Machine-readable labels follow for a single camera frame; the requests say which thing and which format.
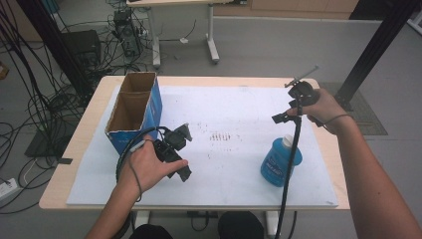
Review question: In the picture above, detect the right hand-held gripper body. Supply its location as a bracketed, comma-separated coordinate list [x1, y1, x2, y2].
[284, 65, 320, 108]

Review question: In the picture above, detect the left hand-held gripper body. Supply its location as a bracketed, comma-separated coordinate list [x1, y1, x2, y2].
[153, 122, 193, 163]

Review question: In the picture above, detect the blue cardboard box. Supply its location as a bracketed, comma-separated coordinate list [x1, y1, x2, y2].
[105, 71, 163, 156]

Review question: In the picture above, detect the blue plastic bottle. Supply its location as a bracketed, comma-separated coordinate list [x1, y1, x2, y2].
[260, 133, 304, 188]

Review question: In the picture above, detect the person's right hand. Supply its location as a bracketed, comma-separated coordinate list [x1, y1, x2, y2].
[287, 88, 354, 135]

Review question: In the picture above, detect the person's left hand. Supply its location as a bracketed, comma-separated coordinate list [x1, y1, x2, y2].
[118, 134, 189, 197]

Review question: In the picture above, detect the white table mat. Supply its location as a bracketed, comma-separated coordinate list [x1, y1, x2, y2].
[66, 85, 338, 207]

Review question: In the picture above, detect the person's left leg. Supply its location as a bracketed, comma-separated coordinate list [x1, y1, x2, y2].
[128, 223, 174, 239]

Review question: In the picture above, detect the person's leg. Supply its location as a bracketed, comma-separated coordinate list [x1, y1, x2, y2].
[128, 223, 174, 239]
[218, 211, 265, 239]

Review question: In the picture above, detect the person's right leg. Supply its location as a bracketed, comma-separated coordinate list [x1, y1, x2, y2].
[218, 211, 265, 239]

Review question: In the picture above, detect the light wooden table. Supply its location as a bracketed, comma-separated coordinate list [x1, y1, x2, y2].
[39, 75, 352, 239]

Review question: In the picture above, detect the white background desk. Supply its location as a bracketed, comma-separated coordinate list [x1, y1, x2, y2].
[126, 0, 248, 69]

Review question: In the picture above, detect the black equipment box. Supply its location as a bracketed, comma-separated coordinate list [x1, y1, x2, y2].
[61, 29, 103, 68]

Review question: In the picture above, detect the white power strip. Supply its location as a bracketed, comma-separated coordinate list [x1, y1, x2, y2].
[0, 178, 20, 201]

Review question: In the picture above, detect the grey cable plug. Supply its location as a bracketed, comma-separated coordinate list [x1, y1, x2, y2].
[128, 138, 147, 153]

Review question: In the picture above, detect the black wrist cord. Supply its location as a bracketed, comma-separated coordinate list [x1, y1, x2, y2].
[322, 114, 354, 125]

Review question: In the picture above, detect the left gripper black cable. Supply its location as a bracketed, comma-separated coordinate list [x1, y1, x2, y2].
[114, 125, 173, 183]

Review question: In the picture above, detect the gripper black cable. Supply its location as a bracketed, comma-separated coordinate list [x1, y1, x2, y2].
[114, 125, 173, 183]
[273, 96, 304, 239]

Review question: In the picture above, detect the grey wrist cord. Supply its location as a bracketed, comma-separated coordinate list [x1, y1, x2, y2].
[127, 140, 155, 203]

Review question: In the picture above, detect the black under-table cable loop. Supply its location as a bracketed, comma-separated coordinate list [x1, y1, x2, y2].
[186, 210, 219, 233]

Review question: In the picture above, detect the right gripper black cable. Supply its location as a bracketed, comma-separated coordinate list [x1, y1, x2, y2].
[273, 96, 304, 239]

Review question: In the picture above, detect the black metal post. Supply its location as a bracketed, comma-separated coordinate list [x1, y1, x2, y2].
[16, 0, 95, 98]
[333, 0, 422, 113]

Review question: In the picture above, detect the black floor base plate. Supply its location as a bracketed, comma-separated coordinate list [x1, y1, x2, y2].
[24, 127, 68, 159]

